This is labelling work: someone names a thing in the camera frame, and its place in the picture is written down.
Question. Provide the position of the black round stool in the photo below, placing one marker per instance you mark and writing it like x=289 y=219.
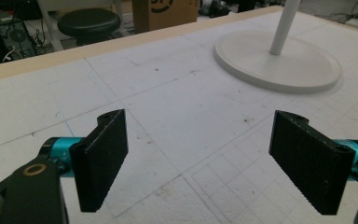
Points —
x=88 y=25

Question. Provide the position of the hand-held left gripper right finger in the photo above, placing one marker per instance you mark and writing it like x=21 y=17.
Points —
x=310 y=161

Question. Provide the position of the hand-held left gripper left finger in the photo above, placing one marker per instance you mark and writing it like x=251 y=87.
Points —
x=101 y=161

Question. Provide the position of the white round lamp stand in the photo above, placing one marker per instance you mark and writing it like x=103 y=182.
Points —
x=279 y=59

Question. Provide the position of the white metal table leg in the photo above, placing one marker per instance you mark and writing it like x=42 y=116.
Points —
x=50 y=26

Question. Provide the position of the brown cardboard box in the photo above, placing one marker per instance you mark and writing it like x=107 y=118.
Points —
x=164 y=12

